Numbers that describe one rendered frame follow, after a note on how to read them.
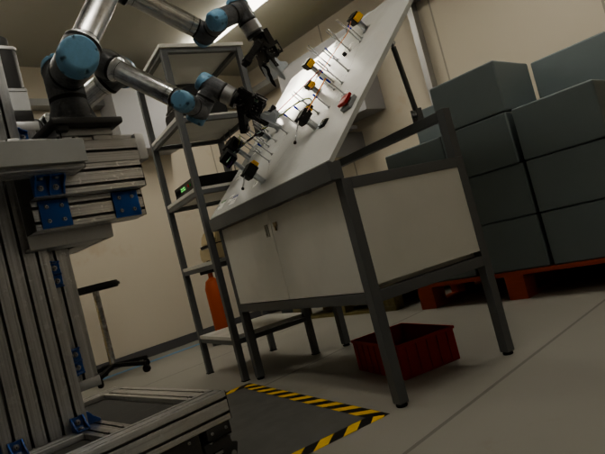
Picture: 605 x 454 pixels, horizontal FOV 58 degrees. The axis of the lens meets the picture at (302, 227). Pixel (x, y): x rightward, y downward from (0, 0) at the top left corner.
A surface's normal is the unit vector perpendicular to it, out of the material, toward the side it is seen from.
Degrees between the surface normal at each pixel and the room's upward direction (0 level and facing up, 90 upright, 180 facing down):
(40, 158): 90
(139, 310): 90
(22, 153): 90
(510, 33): 90
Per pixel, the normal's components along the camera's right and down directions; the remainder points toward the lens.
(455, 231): 0.49, -0.16
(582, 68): -0.72, 0.16
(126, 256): 0.66, -0.20
